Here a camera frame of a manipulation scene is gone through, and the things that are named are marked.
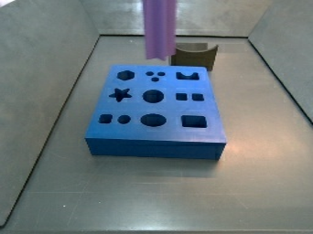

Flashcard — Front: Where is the purple star-shaped peg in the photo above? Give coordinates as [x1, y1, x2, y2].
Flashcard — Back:
[143, 0, 177, 60]

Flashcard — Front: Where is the blue shape-sorting block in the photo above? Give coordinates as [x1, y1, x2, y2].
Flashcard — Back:
[86, 65, 226, 160]

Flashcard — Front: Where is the dark olive curved block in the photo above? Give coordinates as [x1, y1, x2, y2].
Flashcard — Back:
[170, 43, 220, 71]

